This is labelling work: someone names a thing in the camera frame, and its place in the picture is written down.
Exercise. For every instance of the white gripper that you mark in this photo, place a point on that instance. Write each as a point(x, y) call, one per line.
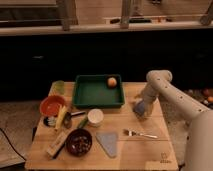
point(148, 108)

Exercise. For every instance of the blue sponge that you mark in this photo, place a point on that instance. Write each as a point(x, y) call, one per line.
point(139, 108)

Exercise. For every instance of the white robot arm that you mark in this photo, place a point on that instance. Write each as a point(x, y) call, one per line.
point(199, 146)

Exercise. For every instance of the white paper cup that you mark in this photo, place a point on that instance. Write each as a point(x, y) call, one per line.
point(95, 117)

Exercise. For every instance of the translucent green cup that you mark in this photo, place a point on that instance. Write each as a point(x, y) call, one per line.
point(58, 87)

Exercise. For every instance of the silver fork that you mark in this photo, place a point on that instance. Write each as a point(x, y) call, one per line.
point(133, 133)

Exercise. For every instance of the orange round fruit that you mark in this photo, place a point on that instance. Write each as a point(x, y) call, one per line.
point(111, 82)

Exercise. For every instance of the grey triangular cloth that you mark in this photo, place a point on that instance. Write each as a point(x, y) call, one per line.
point(108, 141)

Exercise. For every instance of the green plastic tray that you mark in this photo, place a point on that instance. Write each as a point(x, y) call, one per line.
point(92, 91)

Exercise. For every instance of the green cucumber toy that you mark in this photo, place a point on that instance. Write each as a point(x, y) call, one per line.
point(82, 124)

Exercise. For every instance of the dark bowl with food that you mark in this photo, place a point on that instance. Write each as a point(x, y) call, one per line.
point(78, 142)

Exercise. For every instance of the metal ladle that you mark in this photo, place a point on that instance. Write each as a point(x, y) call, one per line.
point(67, 122)

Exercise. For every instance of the yellow banana toy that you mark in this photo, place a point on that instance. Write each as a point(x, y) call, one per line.
point(61, 115)

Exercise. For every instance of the orange plastic bowl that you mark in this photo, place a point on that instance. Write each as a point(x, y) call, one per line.
point(50, 105)

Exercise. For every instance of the wooden block brush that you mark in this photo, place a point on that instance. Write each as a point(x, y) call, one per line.
point(54, 147)

